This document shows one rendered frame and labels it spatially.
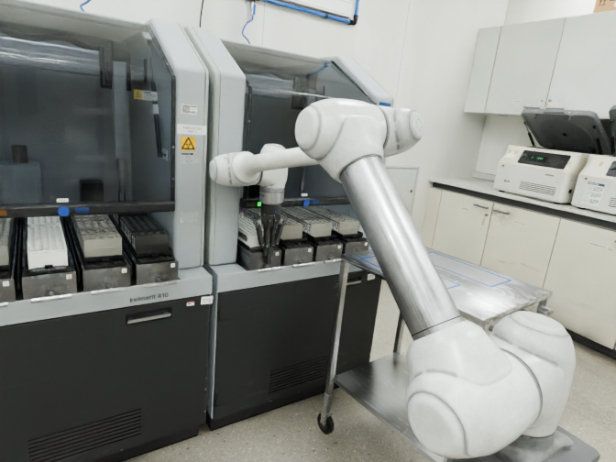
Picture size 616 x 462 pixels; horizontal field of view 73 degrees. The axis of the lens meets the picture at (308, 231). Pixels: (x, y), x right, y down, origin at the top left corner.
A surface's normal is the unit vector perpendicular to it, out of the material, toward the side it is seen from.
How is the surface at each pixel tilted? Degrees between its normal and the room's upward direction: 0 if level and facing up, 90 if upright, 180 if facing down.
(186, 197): 90
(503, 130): 90
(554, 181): 90
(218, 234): 90
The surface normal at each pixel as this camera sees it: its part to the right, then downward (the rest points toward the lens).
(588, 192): -0.83, 0.07
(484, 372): 0.32, -0.54
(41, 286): 0.54, 0.27
